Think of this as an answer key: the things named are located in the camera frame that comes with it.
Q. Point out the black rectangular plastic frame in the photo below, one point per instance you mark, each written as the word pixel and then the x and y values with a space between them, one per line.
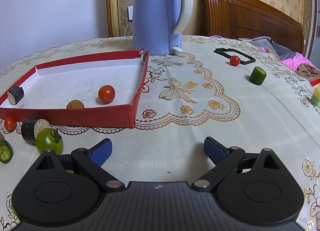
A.
pixel 225 53

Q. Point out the green cucumber chunk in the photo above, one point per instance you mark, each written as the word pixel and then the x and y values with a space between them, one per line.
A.
pixel 258 76

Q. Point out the white wall switch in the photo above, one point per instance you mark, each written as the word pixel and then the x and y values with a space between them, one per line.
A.
pixel 130 12

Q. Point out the blue electric kettle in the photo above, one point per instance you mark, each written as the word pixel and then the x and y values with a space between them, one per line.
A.
pixel 157 25

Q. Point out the yellow green corn piece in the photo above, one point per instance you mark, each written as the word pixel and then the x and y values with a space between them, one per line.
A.
pixel 315 99

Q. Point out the red cherry tomato in box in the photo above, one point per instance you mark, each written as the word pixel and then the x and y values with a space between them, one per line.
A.
pixel 106 94

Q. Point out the green cucumber slice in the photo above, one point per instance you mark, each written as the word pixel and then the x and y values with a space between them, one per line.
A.
pixel 6 152

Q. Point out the pink bedding pile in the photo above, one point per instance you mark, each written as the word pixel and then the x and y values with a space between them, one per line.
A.
pixel 293 60

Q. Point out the small red cherry tomato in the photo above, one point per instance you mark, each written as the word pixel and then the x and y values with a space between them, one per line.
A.
pixel 10 123

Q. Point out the red cherry tomato by frame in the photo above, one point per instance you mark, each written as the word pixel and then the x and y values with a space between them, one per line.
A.
pixel 234 60

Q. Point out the gold picture frame moulding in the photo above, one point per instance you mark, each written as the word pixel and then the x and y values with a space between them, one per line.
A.
pixel 112 16

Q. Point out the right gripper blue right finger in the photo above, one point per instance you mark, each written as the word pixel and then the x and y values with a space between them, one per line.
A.
pixel 225 160

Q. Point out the green tomato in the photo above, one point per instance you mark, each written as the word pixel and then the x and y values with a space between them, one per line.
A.
pixel 49 138

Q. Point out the brown kiwi fruit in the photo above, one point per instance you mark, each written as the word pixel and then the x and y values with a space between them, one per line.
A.
pixel 75 104

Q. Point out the wooden bed headboard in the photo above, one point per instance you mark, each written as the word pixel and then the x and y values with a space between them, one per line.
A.
pixel 250 19

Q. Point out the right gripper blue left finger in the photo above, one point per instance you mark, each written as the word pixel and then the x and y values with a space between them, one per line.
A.
pixel 88 162

